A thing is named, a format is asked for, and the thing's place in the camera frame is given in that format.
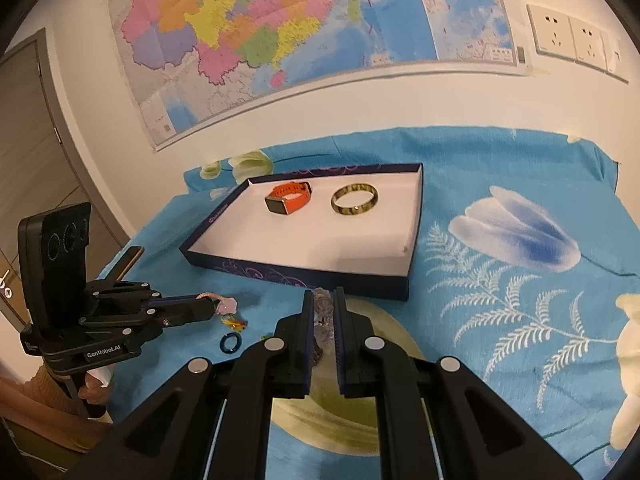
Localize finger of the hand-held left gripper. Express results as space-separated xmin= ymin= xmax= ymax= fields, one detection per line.
xmin=86 ymin=281 xmax=217 ymax=312
xmin=80 ymin=305 xmax=221 ymax=348

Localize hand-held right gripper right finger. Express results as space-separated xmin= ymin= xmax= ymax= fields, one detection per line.
xmin=334 ymin=287 xmax=588 ymax=480

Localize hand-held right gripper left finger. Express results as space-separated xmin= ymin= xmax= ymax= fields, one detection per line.
xmin=65 ymin=289 xmax=316 ymax=480

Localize pink pendant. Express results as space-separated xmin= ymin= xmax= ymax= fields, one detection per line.
xmin=197 ymin=292 xmax=238 ymax=317

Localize purple bead bracelet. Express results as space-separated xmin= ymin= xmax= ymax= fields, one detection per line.
xmin=311 ymin=287 xmax=337 ymax=368

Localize white shallow tray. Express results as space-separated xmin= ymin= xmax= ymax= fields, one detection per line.
xmin=179 ymin=162 xmax=425 ymax=302

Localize person's left forearm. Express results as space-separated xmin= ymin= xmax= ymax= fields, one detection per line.
xmin=0 ymin=362 xmax=108 ymax=443

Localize person's left hand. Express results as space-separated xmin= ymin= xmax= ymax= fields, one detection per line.
xmin=82 ymin=366 xmax=117 ymax=418

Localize grey door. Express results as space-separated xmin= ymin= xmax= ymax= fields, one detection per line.
xmin=0 ymin=27 xmax=133 ymax=341

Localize green bangle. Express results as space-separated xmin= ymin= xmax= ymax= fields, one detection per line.
xmin=331 ymin=183 xmax=379 ymax=220

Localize orange smartwatch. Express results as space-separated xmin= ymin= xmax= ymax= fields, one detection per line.
xmin=264 ymin=181 xmax=313 ymax=215

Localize blue floral blanket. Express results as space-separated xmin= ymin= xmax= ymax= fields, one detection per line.
xmin=95 ymin=125 xmax=640 ymax=480

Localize colourful wall map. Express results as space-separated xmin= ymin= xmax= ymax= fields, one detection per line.
xmin=107 ymin=0 xmax=526 ymax=153

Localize white wall socket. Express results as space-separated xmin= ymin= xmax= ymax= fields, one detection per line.
xmin=526 ymin=4 xmax=576 ymax=61
xmin=569 ymin=16 xmax=609 ymax=68
xmin=602 ymin=32 xmax=630 ymax=83

